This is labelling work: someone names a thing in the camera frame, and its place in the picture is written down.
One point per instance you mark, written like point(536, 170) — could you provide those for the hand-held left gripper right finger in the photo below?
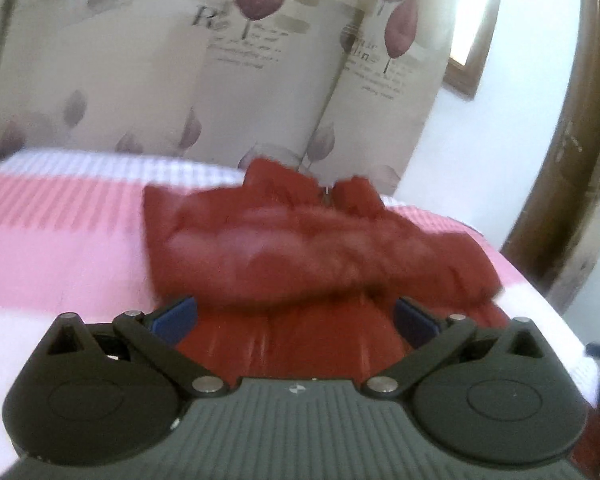
point(414, 318)

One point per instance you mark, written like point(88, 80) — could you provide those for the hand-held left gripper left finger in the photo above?
point(176, 316)

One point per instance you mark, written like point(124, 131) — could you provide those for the red jacket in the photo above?
point(305, 240)

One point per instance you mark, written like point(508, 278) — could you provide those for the pink striped bed sheet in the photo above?
point(55, 240)

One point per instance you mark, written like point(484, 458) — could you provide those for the tulip print curtain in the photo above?
point(155, 85)

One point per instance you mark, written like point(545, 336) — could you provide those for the brown wooden door frame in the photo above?
point(580, 160)

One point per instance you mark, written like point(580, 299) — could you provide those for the window with wooden frame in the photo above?
point(475, 10)

